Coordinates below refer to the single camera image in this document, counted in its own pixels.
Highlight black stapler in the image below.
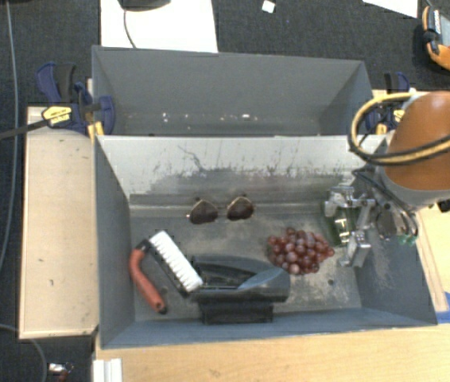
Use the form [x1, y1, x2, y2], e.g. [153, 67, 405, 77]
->
[189, 254, 291, 326]

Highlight red grape bunch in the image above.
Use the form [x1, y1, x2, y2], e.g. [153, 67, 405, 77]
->
[266, 226, 336, 276]

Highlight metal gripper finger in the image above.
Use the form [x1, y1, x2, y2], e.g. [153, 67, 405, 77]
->
[337, 231, 373, 269]
[323, 186, 376, 217]

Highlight brown lens sunglasses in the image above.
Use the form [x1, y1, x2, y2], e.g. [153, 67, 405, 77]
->
[185, 195, 256, 226]

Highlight red handled white bristle brush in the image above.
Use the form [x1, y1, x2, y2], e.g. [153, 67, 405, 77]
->
[128, 229, 204, 315]

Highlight grey metal bin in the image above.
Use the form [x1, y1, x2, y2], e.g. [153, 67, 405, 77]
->
[91, 45, 439, 350]

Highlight pale wood board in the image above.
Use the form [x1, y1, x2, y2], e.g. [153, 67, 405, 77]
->
[18, 105, 100, 340]

